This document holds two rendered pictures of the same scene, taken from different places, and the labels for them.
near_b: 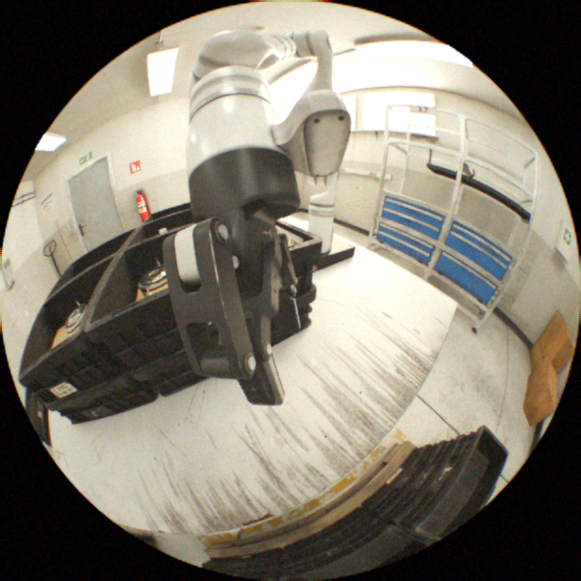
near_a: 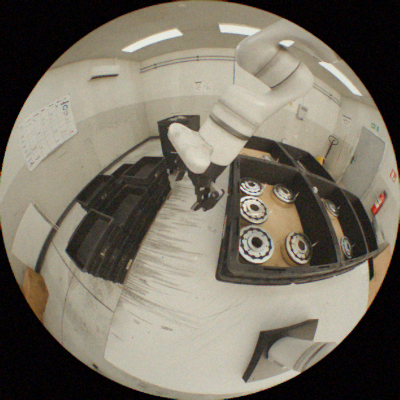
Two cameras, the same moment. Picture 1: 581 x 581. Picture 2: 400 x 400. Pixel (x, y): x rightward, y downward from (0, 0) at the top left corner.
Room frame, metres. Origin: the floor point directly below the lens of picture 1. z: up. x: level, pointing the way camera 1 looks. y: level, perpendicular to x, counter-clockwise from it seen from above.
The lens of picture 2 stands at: (0.26, -0.11, 1.12)
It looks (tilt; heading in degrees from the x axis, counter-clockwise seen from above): 47 degrees down; 138
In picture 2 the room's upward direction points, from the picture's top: straight up
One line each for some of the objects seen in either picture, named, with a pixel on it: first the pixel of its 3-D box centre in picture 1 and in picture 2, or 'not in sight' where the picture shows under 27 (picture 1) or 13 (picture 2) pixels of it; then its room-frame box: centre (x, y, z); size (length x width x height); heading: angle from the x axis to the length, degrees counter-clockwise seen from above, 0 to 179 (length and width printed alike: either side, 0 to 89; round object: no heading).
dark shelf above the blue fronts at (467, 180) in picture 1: (481, 189); not in sight; (1.19, -1.83, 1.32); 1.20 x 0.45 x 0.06; 34
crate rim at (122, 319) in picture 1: (194, 247); (284, 199); (0.28, 0.19, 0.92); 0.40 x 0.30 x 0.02; 124
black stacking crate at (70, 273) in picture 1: (95, 273); (302, 167); (0.30, 0.69, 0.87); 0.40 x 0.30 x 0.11; 124
